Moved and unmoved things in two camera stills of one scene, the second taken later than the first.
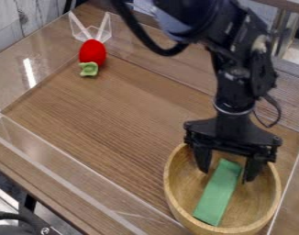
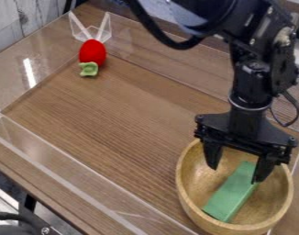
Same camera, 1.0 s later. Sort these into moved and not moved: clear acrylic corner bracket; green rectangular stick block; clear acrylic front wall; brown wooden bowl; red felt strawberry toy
Moved: green rectangular stick block; brown wooden bowl
Not moved: clear acrylic corner bracket; red felt strawberry toy; clear acrylic front wall
